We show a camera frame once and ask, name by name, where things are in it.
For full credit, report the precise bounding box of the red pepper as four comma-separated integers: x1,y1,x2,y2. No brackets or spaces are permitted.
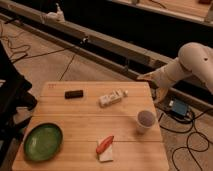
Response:
96,136,114,154

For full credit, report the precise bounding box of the blue power box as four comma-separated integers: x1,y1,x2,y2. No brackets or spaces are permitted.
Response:
169,99,188,117

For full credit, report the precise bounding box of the black floor cable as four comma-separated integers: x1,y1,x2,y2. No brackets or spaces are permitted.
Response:
156,103,213,171

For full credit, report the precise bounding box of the long metal rail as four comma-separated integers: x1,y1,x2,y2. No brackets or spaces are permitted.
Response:
0,0,213,115

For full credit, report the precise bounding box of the white object on rail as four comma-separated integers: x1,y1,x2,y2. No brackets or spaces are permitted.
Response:
42,4,65,22

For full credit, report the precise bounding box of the small black rectangular block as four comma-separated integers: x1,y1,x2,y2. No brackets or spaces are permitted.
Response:
65,90,83,99

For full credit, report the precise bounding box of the white paper cup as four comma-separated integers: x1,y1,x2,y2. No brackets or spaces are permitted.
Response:
136,110,156,134

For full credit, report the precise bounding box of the green ceramic bowl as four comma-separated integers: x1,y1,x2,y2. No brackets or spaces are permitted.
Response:
23,123,63,162

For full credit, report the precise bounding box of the black chair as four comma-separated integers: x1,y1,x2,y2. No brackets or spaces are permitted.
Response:
0,42,37,166

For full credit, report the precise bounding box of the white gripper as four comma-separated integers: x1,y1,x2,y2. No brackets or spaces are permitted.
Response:
136,70,162,89

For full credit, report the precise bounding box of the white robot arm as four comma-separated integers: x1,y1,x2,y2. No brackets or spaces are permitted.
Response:
138,42,213,93

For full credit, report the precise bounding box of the white folded napkin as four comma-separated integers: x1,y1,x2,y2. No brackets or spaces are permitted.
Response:
97,139,113,162

